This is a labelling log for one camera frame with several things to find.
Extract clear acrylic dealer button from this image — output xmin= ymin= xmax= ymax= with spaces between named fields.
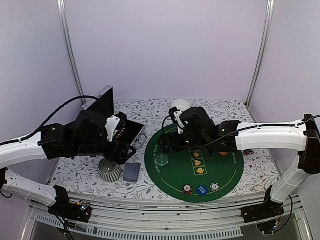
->
xmin=156 ymin=154 xmax=169 ymax=167

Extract blue small blind button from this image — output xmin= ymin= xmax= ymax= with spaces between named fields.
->
xmin=196 ymin=185 xmax=209 ymax=196

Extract round green poker mat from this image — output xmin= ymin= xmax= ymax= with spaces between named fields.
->
xmin=144 ymin=130 xmax=244 ymax=203

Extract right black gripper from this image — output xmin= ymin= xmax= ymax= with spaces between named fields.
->
xmin=157 ymin=129 xmax=210 ymax=154

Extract blue playing card deck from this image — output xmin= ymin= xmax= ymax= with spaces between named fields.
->
xmin=123 ymin=163 xmax=141 ymax=183

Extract white ceramic bowl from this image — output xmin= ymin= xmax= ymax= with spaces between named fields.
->
xmin=170 ymin=99 xmax=191 ymax=112

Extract white chip stack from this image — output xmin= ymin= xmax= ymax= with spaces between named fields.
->
xmin=210 ymin=182 xmax=220 ymax=192

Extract red black triangle button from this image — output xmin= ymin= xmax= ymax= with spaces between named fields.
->
xmin=243 ymin=149 xmax=254 ymax=156

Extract aluminium poker chip case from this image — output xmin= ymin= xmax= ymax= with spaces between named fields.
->
xmin=81 ymin=85 xmax=148 ymax=150

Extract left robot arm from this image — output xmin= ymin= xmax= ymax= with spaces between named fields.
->
xmin=0 ymin=97 xmax=137 ymax=217

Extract red and black dice row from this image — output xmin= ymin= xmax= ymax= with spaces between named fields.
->
xmin=114 ymin=127 xmax=126 ymax=139

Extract striped ceramic mug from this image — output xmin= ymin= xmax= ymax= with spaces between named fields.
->
xmin=98 ymin=158 xmax=122 ymax=183

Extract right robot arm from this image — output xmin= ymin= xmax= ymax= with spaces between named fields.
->
xmin=157 ymin=107 xmax=320 ymax=218

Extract right aluminium frame post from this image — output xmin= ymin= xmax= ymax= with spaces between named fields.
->
xmin=245 ymin=0 xmax=275 ymax=108

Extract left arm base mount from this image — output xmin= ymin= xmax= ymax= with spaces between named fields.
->
xmin=48 ymin=200 xmax=92 ymax=223

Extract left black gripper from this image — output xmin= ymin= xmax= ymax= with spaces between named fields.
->
xmin=72 ymin=137 xmax=137 ymax=165

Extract left aluminium frame post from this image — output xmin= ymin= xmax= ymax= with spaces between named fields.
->
xmin=56 ymin=0 xmax=84 ymax=96

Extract red chip stack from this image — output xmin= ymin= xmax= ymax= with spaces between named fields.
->
xmin=182 ymin=184 xmax=193 ymax=195

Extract aluminium frame post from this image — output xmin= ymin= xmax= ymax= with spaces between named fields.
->
xmin=245 ymin=0 xmax=275 ymax=108
xmin=56 ymin=0 xmax=84 ymax=96

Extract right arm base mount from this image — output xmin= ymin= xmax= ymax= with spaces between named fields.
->
xmin=241 ymin=199 xmax=284 ymax=223

